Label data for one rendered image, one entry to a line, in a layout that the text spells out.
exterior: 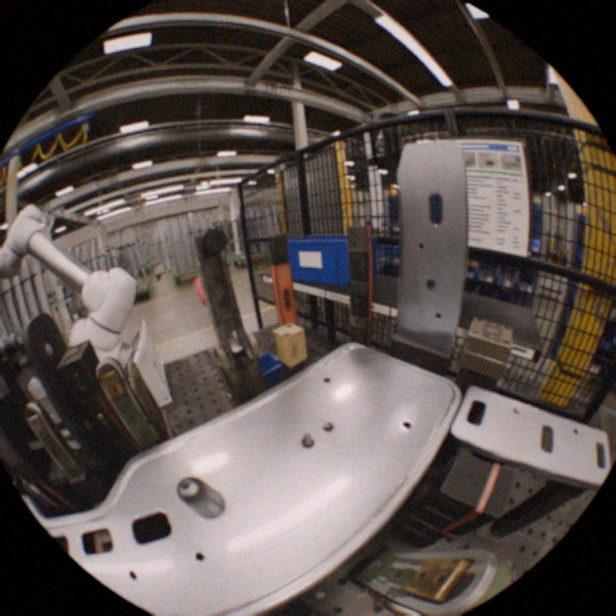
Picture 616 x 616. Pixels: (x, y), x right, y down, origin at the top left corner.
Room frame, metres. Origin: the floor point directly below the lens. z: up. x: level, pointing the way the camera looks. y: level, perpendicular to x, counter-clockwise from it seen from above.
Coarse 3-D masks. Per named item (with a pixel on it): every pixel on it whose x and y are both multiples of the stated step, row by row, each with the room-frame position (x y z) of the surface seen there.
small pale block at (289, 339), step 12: (288, 324) 0.30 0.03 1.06; (276, 336) 0.27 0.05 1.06; (288, 336) 0.26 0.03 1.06; (300, 336) 0.27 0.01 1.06; (276, 348) 0.28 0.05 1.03; (288, 348) 0.26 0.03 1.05; (300, 348) 0.27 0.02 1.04; (288, 360) 0.26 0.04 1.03; (300, 360) 0.27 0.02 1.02; (288, 372) 0.27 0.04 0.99
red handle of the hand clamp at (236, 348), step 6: (198, 282) 0.32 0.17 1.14; (198, 288) 0.31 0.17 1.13; (198, 294) 0.31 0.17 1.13; (204, 300) 0.30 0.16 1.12; (228, 336) 0.25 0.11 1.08; (234, 336) 0.25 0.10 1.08; (228, 342) 0.24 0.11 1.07; (234, 342) 0.24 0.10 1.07; (234, 348) 0.23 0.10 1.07; (240, 348) 0.24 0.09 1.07; (234, 354) 0.23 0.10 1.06
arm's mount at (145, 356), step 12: (144, 324) 0.68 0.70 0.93; (144, 336) 0.57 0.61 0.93; (144, 348) 0.48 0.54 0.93; (132, 360) 0.47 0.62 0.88; (144, 360) 0.46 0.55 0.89; (156, 360) 0.60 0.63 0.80; (144, 372) 0.45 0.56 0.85; (156, 372) 0.50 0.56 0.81; (156, 384) 0.46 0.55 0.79; (156, 396) 0.45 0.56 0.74; (168, 396) 0.49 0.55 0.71
